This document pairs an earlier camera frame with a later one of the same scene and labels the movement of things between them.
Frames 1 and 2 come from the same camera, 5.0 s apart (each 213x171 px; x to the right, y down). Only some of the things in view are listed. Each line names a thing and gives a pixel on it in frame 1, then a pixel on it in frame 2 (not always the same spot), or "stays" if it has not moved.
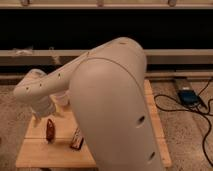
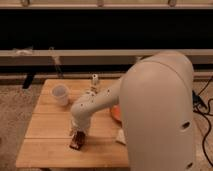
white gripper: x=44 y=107 → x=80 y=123
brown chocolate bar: x=78 y=140 stays
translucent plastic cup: x=63 y=100 stays
